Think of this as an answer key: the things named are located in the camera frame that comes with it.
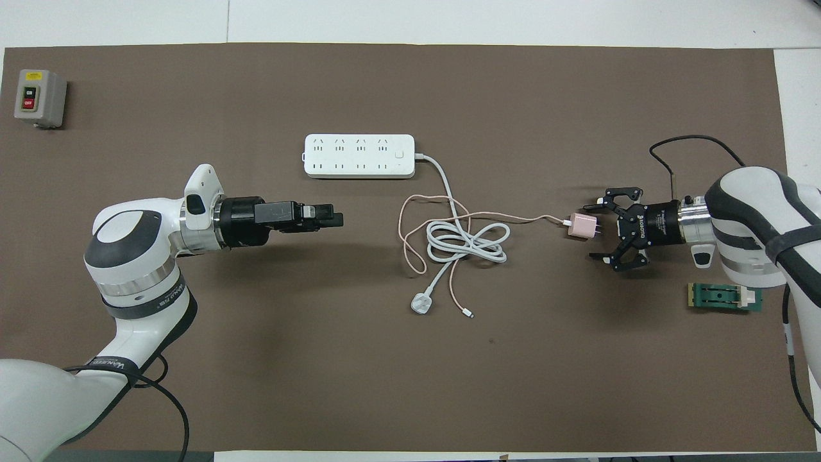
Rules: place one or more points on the brown table mat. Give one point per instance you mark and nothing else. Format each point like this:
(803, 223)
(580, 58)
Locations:
(385, 372)

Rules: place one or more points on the green knife switch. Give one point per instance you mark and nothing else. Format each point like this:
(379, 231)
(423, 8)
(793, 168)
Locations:
(721, 298)

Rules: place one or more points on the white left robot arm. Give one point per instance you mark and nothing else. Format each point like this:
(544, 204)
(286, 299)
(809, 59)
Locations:
(128, 269)

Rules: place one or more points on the pink charger adapter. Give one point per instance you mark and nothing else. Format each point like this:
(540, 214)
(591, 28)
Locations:
(582, 227)

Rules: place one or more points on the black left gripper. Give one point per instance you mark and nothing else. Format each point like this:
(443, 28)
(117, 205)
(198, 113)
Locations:
(244, 221)

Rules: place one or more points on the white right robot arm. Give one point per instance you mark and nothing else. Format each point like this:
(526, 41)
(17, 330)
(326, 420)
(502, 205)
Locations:
(750, 218)

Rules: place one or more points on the grey push-button switch box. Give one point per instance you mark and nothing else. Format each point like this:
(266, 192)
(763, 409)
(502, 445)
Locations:
(40, 97)

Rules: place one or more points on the white power strip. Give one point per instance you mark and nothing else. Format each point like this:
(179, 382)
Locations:
(359, 156)

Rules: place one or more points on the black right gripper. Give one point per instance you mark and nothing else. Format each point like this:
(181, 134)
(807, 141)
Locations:
(657, 224)

